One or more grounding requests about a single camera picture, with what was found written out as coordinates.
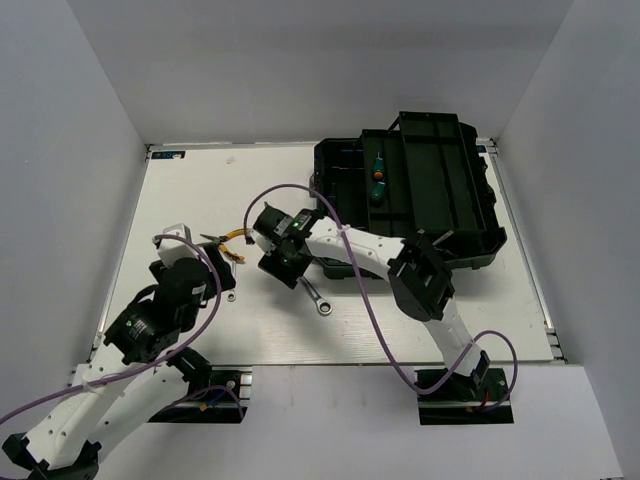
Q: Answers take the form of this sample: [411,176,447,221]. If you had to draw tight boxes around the yellow needle-nose pliers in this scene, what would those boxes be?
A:
[199,228,252,245]

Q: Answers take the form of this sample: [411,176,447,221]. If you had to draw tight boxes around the large ratcheting wrench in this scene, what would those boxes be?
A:
[299,276,333,317]

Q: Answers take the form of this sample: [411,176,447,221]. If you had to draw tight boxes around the black toolbox tray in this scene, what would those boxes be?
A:
[359,111,490,237]

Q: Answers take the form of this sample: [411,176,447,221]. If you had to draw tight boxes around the black plastic toolbox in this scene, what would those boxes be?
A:
[309,111,507,270]

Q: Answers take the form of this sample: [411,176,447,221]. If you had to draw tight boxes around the green orange stubby screwdriver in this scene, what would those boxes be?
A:
[372,152,386,182]

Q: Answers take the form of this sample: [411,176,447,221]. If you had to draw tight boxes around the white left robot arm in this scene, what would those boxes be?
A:
[2,239,237,479]

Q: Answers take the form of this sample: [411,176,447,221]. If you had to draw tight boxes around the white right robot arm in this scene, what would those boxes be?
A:
[251,205,490,400]

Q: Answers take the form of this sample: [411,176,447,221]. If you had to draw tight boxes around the blue label left corner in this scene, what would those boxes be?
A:
[151,151,186,160]

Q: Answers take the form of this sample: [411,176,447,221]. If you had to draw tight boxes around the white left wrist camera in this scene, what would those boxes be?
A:
[153,223,195,268]

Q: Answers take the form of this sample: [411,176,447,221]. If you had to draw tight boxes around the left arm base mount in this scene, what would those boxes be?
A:
[149,367,253,425]

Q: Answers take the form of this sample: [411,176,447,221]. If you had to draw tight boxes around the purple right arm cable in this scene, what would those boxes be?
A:
[243,183,519,412]

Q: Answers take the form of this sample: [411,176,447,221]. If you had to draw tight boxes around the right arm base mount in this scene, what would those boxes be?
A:
[417,368,514,426]

